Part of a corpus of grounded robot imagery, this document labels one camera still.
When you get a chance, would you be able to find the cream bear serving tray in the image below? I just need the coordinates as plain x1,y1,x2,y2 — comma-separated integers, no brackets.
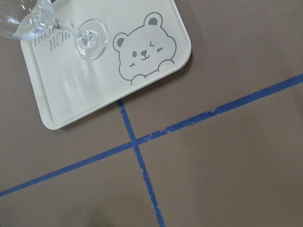
21,0,191,130

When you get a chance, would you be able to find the clear wine glass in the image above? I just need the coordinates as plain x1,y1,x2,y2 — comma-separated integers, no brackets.
0,0,108,60

